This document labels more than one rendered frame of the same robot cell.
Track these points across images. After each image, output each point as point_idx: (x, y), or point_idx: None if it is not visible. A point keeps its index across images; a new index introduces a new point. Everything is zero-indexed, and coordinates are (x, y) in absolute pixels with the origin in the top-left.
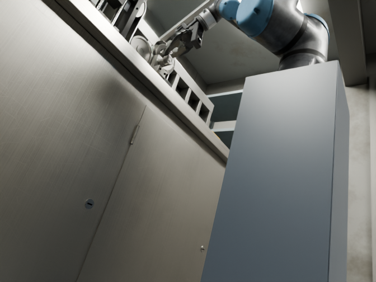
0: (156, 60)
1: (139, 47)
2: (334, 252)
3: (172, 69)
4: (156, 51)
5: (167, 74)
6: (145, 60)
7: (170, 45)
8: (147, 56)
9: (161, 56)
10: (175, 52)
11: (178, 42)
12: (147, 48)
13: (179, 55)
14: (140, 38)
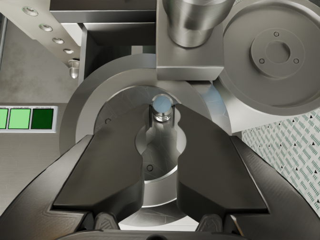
0: (221, 23)
1: (298, 55)
2: None
3: (68, 120)
4: (209, 115)
5: (90, 75)
6: (235, 38)
7: (227, 133)
8: (232, 64)
9: (177, 99)
10: (138, 128)
11: (206, 185)
12: (253, 93)
13: (94, 136)
14: (309, 99)
